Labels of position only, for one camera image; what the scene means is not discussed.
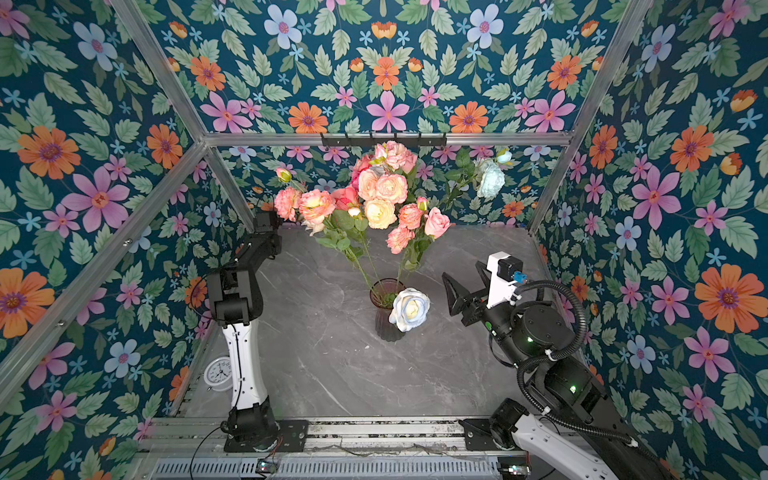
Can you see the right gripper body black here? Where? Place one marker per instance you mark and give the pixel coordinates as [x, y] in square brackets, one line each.
[475, 308]

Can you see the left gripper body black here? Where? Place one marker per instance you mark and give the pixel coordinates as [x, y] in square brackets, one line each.
[277, 238]

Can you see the pink peony spray stem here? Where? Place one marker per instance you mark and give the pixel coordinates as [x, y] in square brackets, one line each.
[315, 211]

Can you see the large white rose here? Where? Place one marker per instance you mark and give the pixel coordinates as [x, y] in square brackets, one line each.
[410, 309]

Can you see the purple ribbed glass vase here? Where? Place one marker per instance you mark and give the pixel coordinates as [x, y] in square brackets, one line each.
[382, 295]

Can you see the small pink rose stem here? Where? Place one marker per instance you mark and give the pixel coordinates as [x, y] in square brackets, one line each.
[436, 225]

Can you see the cream pink large rose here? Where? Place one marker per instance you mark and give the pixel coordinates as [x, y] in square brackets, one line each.
[367, 184]

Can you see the coral pink rose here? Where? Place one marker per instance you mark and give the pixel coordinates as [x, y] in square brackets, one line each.
[362, 164]

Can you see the cream peony bunch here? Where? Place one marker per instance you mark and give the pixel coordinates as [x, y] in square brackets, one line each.
[378, 214]

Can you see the white flower spray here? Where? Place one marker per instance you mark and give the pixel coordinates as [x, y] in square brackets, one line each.
[482, 173]

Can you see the large pink peony bunch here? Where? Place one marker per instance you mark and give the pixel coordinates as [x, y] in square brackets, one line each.
[394, 167]

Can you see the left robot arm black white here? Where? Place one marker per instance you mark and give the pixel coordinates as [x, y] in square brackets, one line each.
[236, 304]

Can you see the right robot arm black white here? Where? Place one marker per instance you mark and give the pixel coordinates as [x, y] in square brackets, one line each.
[568, 419]

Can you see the small white dial clock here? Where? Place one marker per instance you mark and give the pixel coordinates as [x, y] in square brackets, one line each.
[218, 375]

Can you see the metal hook rail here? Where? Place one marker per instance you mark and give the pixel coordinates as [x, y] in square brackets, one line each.
[369, 140]

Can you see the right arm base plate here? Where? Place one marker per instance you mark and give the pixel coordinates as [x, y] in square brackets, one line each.
[486, 432]

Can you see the white vented cable duct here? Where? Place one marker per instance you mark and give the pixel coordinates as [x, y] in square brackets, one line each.
[328, 468]

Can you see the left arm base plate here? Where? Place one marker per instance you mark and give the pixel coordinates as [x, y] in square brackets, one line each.
[285, 436]

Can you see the aluminium front rail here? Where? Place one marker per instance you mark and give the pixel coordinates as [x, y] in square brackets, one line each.
[363, 437]

